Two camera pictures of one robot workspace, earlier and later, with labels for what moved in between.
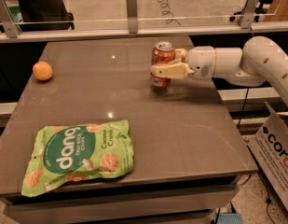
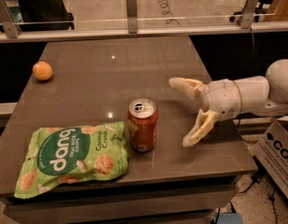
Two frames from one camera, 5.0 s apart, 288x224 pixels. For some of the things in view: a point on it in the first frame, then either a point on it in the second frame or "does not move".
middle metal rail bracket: (131, 11) does not move
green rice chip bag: (65, 152) does not move
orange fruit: (42, 70) does not move
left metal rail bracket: (12, 29) does not move
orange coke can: (163, 54) to (143, 124)
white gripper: (200, 61) to (223, 98)
